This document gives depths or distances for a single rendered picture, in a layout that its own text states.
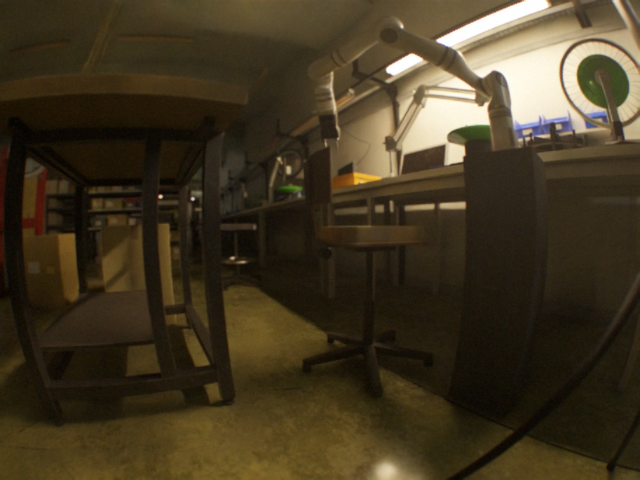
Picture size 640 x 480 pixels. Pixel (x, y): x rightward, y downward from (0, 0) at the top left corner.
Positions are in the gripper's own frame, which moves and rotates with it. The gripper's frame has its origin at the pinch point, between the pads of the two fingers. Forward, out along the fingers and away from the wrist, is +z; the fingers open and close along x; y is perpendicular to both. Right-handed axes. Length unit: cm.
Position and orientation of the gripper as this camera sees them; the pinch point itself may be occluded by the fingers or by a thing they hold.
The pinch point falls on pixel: (331, 153)
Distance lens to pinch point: 115.7
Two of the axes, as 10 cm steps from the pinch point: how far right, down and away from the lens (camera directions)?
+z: 1.6, 7.6, 6.3
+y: 2.4, -6.5, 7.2
